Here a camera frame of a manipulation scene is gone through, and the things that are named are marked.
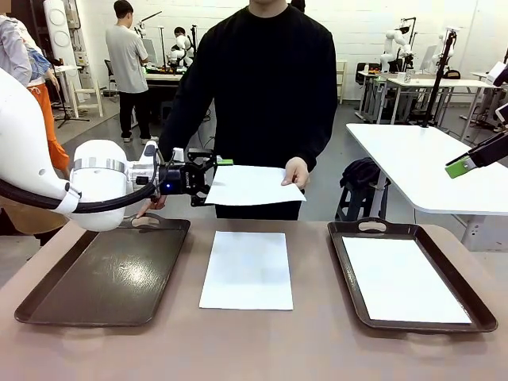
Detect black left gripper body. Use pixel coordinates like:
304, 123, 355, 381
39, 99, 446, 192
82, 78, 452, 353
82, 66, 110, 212
159, 163, 202, 196

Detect white A4 paper sheet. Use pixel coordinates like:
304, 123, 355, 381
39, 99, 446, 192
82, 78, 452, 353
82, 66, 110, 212
204, 164, 307, 206
341, 236, 472, 325
198, 231, 294, 311

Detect person's left forearm black sleeve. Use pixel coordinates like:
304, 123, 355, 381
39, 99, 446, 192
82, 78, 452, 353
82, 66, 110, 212
295, 130, 338, 174

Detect person's right forearm black sleeve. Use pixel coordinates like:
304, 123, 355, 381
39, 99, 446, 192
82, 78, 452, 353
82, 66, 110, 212
157, 98, 203, 167

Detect person's right hand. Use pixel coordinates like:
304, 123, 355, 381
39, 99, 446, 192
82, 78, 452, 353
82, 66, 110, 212
134, 194, 167, 219

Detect person's left hand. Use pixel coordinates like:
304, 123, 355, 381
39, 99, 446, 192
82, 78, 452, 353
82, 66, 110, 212
280, 156, 310, 191

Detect large white table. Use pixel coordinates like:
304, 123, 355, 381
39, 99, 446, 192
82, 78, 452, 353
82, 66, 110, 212
344, 122, 508, 252

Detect dark workbench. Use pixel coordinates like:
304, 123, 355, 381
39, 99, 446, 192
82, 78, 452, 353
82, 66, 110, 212
144, 69, 199, 120

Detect white desk grey legs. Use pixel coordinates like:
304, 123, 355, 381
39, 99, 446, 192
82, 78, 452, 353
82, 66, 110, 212
355, 70, 502, 125

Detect black tripod pole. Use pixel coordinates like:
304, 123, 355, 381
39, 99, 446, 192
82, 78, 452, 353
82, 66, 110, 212
420, 28, 458, 129

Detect dark cloth on stool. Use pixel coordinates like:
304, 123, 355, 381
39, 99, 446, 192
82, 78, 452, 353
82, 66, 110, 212
339, 157, 383, 190

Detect person in black sweater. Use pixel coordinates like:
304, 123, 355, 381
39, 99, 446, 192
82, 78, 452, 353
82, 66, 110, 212
157, 0, 338, 221

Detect brown plastic serving tray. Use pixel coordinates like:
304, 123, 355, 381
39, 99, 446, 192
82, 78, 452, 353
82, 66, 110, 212
327, 217, 498, 333
13, 213, 191, 328

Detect black stool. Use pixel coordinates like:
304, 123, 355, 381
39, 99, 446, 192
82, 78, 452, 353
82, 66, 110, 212
335, 184, 392, 222

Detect white monitor panel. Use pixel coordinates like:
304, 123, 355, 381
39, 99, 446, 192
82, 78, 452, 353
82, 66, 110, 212
419, 44, 438, 73

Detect black mesh office chair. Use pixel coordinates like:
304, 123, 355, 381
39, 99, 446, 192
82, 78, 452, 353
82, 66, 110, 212
103, 59, 120, 96

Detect white and black lab robot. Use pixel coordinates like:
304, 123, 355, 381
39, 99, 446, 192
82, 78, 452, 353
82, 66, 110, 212
168, 25, 199, 75

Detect white wooden stool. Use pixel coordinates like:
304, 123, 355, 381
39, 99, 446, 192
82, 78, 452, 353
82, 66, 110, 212
71, 80, 104, 119

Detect man in white t-shirt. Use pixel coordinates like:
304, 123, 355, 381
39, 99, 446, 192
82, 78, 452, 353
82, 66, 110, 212
105, 0, 160, 144

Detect black chair at desk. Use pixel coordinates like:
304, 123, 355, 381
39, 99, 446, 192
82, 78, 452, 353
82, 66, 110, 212
356, 62, 383, 87

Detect white drawer cabinet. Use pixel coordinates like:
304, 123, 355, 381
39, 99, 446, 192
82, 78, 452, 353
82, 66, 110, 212
336, 59, 348, 105

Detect tan fabric bundle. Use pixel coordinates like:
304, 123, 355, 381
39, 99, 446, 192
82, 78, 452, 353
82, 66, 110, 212
0, 196, 68, 235

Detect white tall unit with circles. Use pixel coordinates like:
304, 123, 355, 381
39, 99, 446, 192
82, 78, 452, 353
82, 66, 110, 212
42, 0, 77, 68

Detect person striped shirt orange trousers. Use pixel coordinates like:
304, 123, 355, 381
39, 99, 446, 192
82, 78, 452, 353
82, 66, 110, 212
0, 13, 71, 179

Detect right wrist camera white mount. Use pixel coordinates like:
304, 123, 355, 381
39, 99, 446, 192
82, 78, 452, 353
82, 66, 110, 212
486, 61, 508, 87

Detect black robot cable hose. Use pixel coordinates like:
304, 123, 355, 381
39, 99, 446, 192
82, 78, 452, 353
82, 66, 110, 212
0, 152, 175, 211

